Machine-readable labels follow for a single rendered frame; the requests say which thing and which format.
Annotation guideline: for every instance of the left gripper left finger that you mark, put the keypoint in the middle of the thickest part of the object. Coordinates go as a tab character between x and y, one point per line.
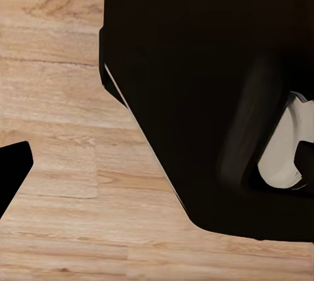
16	161

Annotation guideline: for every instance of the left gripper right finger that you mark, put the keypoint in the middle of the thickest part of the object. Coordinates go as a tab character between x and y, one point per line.
304	161

